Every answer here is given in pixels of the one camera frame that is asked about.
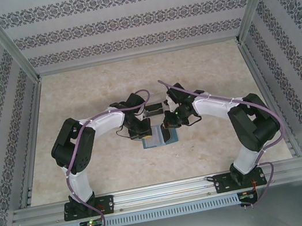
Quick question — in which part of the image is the slotted grey cable duct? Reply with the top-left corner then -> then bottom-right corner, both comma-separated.
53,193 -> 241,226

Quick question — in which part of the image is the aluminium table edge rail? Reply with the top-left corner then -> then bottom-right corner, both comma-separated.
237,35 -> 302,164
0,79 -> 63,208

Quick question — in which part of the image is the teal leather card holder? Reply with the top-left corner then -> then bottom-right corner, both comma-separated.
139,122 -> 180,150

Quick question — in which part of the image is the aluminium mounting rail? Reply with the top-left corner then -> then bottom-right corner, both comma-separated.
10,159 -> 302,226

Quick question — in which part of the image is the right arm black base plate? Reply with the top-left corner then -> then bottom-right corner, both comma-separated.
213,166 -> 267,195

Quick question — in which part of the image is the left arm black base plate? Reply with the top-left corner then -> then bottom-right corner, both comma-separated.
62,194 -> 117,222

